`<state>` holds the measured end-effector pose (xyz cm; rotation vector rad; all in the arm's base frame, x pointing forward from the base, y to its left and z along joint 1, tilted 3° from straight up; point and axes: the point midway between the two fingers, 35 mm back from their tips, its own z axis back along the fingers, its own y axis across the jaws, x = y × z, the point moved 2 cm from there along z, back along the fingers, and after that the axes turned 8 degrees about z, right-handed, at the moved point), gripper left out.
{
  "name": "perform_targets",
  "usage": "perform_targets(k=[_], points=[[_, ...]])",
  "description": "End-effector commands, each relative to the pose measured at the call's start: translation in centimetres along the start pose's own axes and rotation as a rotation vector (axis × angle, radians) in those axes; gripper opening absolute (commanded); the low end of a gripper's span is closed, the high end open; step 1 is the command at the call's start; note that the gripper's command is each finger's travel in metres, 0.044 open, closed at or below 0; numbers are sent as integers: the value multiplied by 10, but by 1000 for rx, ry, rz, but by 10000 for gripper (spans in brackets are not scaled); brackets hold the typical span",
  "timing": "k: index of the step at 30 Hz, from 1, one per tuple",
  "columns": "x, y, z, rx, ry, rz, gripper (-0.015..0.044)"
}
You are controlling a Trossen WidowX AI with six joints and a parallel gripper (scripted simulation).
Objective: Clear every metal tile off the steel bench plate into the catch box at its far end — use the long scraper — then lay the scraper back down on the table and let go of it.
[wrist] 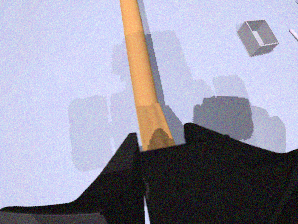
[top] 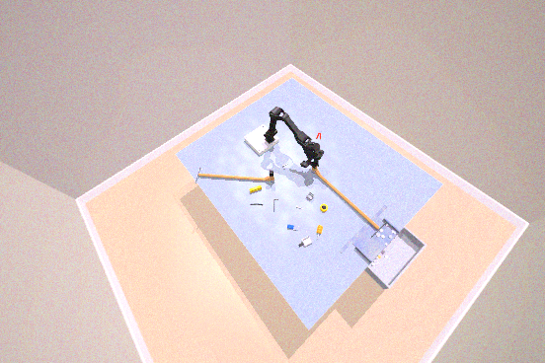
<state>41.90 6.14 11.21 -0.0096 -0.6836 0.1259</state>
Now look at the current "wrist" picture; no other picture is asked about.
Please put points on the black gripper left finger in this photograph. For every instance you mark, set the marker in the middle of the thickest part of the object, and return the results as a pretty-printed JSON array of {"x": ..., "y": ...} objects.
[{"x": 115, "y": 197}]

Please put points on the grey open-top box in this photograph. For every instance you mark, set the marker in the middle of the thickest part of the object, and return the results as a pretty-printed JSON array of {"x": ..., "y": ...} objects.
[{"x": 257, "y": 38}]

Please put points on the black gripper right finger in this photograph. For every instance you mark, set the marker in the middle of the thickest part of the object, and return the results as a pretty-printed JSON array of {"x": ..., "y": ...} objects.
[{"x": 265, "y": 178}]

